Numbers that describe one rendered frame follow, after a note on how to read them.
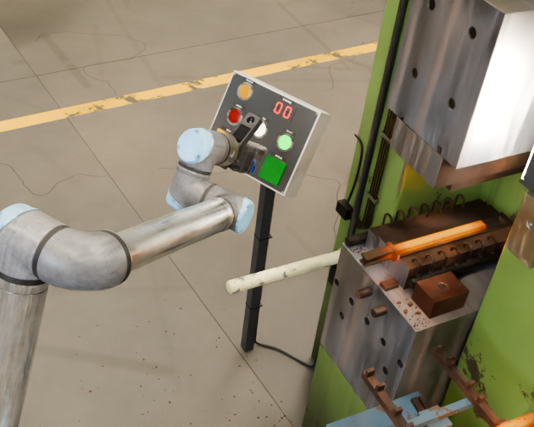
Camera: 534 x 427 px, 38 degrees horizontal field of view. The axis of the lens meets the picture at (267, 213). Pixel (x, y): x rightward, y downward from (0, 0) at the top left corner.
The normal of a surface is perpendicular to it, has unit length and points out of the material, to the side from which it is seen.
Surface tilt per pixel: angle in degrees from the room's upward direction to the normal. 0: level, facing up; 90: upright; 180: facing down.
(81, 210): 0
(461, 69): 90
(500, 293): 90
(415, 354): 90
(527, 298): 90
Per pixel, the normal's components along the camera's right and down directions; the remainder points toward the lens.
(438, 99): -0.88, 0.22
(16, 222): -0.12, -0.50
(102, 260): 0.55, -0.07
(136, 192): 0.11, -0.77
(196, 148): -0.44, -0.08
